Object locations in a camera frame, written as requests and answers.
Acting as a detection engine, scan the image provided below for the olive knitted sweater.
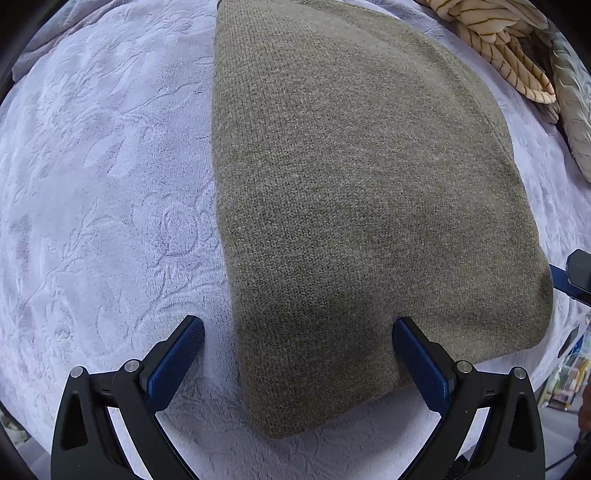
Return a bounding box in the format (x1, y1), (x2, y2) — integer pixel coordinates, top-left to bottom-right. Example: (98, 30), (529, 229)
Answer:
(212, 1), (553, 438)

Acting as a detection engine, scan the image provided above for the cream patterned cushion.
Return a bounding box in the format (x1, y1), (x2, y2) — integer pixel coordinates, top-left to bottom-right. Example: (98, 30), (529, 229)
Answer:
(547, 23), (591, 182)

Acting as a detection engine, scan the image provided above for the cream striped garment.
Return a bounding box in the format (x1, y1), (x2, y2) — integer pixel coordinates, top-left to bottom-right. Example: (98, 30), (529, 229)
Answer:
(421, 0), (556, 105)

